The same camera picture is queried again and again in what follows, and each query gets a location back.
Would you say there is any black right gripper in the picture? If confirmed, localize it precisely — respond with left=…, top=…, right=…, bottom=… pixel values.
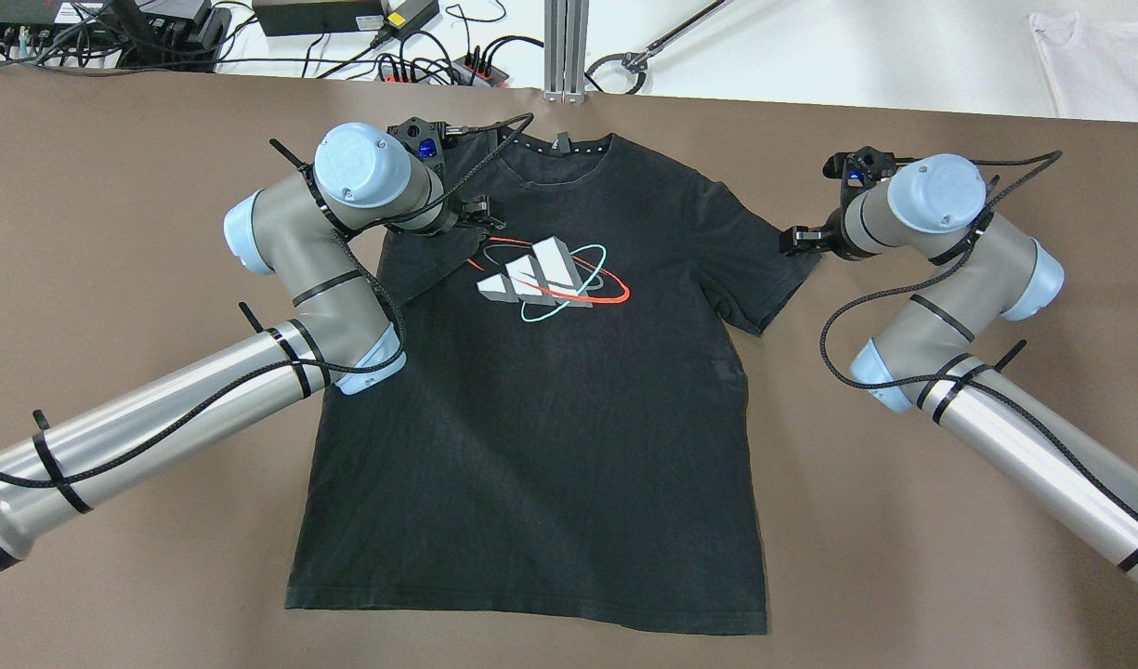
left=780, top=223, right=848, bottom=257

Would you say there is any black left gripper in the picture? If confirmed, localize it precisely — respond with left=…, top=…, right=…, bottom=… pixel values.
left=444, top=195, right=506, bottom=233

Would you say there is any black graphic t-shirt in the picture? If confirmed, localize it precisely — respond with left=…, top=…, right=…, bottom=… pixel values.
left=285, top=130, right=818, bottom=636

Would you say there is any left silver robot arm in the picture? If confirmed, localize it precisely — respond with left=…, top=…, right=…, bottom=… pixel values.
left=0, top=118, right=498, bottom=572

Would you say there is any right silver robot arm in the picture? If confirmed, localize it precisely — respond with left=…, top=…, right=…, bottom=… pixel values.
left=780, top=147, right=1138, bottom=584

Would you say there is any black power strip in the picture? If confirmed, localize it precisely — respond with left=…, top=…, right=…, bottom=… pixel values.
left=372, top=53, right=512, bottom=88

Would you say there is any aluminium frame cage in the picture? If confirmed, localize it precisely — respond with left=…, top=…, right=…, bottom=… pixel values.
left=543, top=0, right=589, bottom=104

